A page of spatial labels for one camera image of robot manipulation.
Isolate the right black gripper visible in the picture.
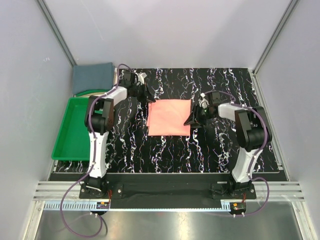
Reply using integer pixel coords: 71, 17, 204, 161
183, 103, 215, 129

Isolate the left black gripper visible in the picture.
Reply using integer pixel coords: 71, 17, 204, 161
131, 82, 156, 103

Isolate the pink t-shirt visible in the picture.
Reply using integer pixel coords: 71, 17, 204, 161
146, 99, 192, 137

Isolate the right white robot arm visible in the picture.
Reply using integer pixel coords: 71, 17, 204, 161
184, 90, 273, 199

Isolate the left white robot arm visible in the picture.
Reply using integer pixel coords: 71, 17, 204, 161
81, 71, 155, 198

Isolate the black marble pattern mat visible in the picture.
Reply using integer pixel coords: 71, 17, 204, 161
49, 67, 281, 174

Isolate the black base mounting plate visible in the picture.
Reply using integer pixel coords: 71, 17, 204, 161
79, 173, 256, 211

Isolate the green plastic tray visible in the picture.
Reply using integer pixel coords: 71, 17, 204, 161
51, 96, 111, 161

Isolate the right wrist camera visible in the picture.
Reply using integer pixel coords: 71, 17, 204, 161
198, 93, 209, 109

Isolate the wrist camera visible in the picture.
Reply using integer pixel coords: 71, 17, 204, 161
198, 93, 209, 109
136, 72, 147, 85

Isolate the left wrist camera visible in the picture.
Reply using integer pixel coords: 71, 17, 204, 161
136, 72, 147, 85

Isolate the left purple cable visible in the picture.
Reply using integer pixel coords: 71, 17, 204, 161
59, 63, 109, 238

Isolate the purple cable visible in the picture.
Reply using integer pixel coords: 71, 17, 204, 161
207, 90, 271, 218
59, 63, 109, 238

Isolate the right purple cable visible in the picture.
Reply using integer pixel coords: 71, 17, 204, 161
207, 90, 271, 218

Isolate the aluminium rail frame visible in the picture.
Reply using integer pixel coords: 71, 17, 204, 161
22, 174, 320, 240

